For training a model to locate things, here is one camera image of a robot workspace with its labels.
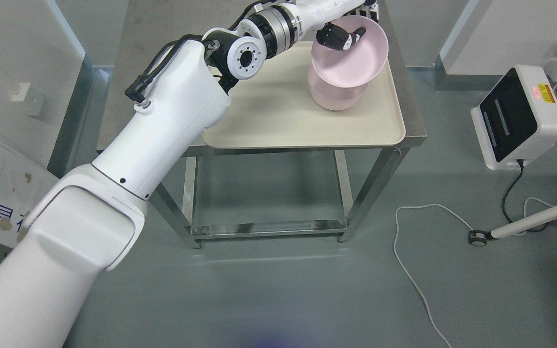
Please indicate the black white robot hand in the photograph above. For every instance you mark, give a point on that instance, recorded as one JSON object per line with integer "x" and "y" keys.
{"x": 337, "y": 24}

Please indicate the pink bowl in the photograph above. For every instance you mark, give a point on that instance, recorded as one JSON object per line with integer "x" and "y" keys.
{"x": 357, "y": 66}
{"x": 332, "y": 97}

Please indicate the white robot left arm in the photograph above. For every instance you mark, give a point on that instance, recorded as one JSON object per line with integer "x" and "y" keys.
{"x": 90, "y": 219}

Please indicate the cream plastic tray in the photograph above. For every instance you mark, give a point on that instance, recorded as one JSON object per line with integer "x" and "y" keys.
{"x": 274, "y": 109}

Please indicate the stainless steel table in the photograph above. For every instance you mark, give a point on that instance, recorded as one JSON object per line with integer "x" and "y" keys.
{"x": 184, "y": 91}

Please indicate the white black device box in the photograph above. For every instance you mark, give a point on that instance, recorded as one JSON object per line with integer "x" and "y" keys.
{"x": 517, "y": 120}

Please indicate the white stand leg with caster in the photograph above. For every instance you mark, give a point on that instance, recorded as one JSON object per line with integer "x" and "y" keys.
{"x": 481, "y": 238}

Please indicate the white sign board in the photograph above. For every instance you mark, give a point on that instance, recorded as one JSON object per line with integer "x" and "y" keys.
{"x": 23, "y": 183}

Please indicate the white wall socket box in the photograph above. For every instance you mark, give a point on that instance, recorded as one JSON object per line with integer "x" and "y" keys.
{"x": 28, "y": 99}

